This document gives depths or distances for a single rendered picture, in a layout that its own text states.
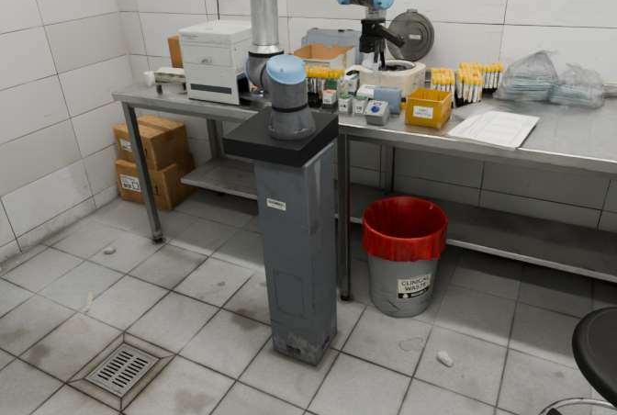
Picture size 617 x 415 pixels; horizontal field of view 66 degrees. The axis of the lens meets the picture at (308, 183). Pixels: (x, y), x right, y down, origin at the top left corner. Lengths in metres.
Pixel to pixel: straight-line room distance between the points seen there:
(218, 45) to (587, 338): 1.59
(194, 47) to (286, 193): 0.84
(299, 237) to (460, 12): 1.22
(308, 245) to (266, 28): 0.71
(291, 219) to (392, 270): 0.59
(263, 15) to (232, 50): 0.49
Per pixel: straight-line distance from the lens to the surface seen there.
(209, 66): 2.09
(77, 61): 3.15
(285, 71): 1.44
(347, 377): 1.97
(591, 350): 1.30
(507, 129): 1.75
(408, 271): 2.01
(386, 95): 1.85
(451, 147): 1.69
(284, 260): 1.71
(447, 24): 2.29
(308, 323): 1.85
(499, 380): 2.05
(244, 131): 1.59
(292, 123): 1.48
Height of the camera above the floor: 1.50
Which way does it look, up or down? 28 degrees down
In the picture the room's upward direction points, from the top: 3 degrees counter-clockwise
